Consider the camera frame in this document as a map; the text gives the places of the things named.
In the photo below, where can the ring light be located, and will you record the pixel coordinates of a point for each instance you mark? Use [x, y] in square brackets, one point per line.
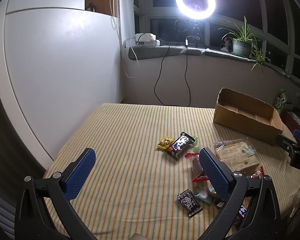
[196, 9]

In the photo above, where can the black patterned snack packet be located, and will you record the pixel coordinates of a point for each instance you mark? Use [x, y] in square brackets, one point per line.
[188, 201]

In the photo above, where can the green snack bag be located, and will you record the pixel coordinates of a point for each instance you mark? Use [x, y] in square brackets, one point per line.
[281, 100]

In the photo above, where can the yellow candy packet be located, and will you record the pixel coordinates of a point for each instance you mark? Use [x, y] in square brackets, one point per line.
[165, 143]

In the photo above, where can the green white jelly cup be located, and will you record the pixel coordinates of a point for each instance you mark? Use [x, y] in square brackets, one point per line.
[202, 195]

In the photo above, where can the green wrapped candy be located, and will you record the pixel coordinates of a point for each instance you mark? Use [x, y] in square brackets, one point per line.
[196, 146]

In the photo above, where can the clear bag of bread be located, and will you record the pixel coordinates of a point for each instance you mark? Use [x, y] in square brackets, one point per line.
[239, 155]

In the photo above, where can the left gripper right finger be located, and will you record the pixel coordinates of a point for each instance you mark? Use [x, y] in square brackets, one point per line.
[219, 175]

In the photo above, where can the striped yellow mattress cover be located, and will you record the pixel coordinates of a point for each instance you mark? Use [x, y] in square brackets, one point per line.
[133, 186]

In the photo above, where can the snickers bar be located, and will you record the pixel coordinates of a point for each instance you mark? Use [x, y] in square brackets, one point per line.
[240, 216]
[180, 145]

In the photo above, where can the small figurine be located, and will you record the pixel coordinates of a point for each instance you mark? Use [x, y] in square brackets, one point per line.
[226, 44]

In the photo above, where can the red box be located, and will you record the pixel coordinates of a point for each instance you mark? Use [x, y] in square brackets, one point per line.
[291, 120]

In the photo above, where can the potted spider plant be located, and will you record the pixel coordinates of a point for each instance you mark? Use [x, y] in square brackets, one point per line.
[245, 43]

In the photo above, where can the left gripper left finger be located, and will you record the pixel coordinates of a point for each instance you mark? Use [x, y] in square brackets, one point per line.
[76, 173]

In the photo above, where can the cardboard box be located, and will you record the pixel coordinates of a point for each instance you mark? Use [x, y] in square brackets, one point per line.
[247, 115]

